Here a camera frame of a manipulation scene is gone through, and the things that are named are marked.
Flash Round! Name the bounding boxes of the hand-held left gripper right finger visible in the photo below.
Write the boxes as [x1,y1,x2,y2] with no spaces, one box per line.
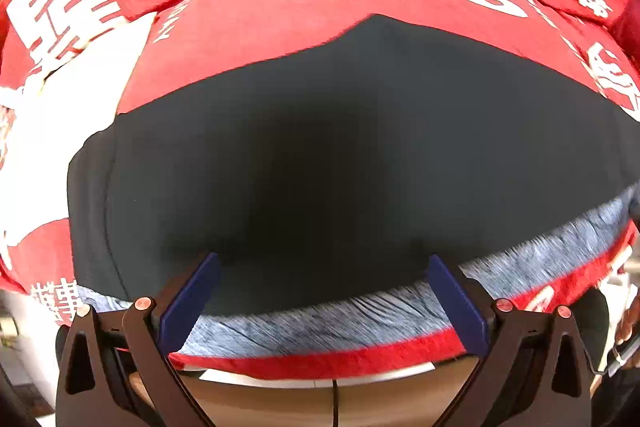
[427,253,596,427]

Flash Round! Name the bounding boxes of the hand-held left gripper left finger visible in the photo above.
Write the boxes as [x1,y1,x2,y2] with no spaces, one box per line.
[55,251,222,427]

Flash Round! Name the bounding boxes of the black pants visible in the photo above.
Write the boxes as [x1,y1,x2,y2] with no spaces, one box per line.
[66,14,640,315]

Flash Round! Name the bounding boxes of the person's right forearm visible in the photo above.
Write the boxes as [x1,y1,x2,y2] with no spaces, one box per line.
[592,357,640,427]

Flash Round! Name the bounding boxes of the person's right hand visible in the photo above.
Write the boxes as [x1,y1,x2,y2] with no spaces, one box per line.
[614,284,640,348]

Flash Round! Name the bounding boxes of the grey patterned cloth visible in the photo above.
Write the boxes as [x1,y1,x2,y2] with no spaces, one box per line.
[75,184,640,358]

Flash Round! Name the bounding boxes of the wooden bed frame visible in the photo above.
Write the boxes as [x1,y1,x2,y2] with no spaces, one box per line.
[177,361,476,427]

